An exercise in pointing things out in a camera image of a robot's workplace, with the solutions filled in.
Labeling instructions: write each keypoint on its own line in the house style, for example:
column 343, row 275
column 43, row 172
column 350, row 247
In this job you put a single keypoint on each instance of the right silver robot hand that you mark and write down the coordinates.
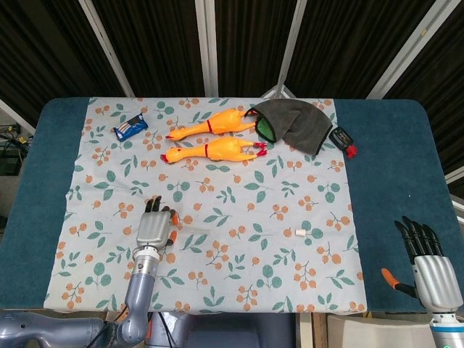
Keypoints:
column 435, row 282

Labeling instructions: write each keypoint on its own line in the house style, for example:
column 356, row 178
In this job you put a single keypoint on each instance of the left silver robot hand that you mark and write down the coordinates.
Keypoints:
column 152, row 228

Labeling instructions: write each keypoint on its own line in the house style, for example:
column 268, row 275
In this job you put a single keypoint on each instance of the clear plastic tube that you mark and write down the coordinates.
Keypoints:
column 197, row 229

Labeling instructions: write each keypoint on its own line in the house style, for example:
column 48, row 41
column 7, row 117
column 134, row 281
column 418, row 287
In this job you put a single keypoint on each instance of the small white cylinder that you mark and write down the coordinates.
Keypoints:
column 300, row 232

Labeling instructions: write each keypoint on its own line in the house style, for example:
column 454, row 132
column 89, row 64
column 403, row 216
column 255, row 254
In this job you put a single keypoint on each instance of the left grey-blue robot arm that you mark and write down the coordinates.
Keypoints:
column 139, row 293

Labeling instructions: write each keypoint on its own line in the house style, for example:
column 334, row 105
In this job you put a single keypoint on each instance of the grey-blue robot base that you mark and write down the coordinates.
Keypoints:
column 224, row 333

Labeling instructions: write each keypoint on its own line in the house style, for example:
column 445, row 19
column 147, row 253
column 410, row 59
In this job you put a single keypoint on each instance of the floral print tablecloth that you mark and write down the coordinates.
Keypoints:
column 235, row 188

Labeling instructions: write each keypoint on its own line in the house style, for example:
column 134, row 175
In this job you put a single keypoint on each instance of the blue snack packet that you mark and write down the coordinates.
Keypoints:
column 131, row 127

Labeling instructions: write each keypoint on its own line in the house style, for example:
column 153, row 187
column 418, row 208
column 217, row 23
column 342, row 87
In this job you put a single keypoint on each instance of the yellow rubber chicken toy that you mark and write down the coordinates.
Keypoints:
column 217, row 123
column 221, row 148

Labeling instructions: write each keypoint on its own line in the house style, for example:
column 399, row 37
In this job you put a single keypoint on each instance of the blue table mat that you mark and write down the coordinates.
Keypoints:
column 391, row 174

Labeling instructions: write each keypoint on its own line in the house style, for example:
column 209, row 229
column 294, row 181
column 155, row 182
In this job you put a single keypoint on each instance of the black device red cap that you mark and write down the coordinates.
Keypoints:
column 339, row 137

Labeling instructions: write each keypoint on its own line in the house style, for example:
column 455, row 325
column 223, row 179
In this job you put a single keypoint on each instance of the grey pouch green lining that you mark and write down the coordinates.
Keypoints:
column 301, row 123

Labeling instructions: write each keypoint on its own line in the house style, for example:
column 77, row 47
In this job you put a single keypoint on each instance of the black folding screen white frame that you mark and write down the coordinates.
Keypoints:
column 253, row 43

